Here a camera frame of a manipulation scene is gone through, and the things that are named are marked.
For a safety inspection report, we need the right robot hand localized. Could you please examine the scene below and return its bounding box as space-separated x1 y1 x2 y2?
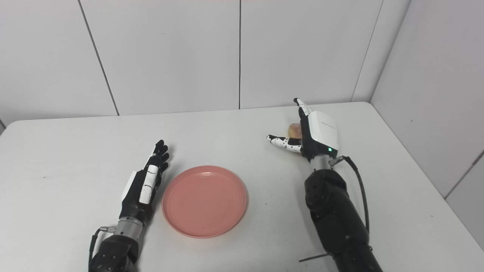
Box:
266 98 339 163

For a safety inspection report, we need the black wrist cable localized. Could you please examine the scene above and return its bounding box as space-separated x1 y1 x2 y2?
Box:
330 156 371 235
88 226 116 272

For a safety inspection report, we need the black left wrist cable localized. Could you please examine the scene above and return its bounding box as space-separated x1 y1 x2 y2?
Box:
88 226 116 272

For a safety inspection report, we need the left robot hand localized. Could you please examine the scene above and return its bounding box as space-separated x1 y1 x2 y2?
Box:
119 140 170 227

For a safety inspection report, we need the pink plate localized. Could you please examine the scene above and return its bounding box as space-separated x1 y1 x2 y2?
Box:
162 165 248 238

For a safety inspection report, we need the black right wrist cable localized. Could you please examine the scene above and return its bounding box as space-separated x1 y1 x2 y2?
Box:
330 156 371 235

